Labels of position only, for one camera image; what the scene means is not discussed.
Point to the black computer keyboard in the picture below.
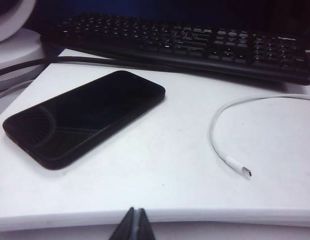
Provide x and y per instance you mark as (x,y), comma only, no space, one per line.
(169,42)

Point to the white round object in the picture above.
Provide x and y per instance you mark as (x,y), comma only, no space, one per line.
(20,45)

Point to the black smartphone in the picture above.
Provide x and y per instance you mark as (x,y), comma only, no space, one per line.
(82,117)

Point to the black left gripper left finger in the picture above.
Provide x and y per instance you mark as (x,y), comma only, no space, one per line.
(126,230)

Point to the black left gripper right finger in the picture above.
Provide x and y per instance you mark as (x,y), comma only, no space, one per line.
(144,230)

